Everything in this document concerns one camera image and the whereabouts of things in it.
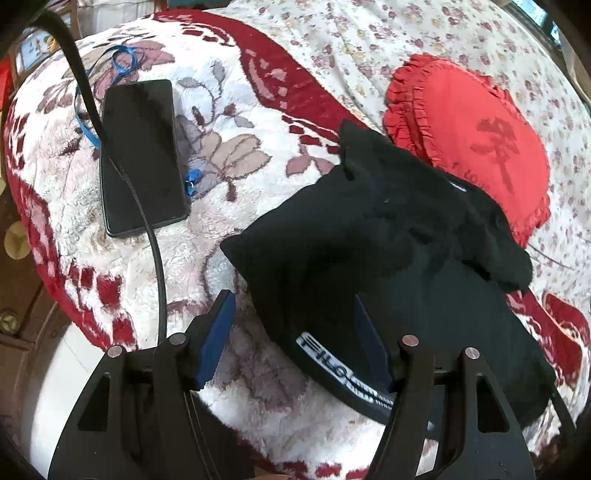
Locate black pants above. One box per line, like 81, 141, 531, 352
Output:
221, 121, 555, 426

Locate red white floral blanket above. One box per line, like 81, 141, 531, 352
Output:
4, 7, 590, 425

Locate red heart ruffled pillow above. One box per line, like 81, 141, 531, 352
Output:
384, 54, 550, 246

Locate black smartphone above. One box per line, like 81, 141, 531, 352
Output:
99, 79, 188, 238

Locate floral bed sheet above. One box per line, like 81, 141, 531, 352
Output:
222, 1, 590, 309

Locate blue ribbon lanyard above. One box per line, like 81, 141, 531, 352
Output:
73, 44, 205, 197

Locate black cable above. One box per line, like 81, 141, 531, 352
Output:
34, 9, 168, 347

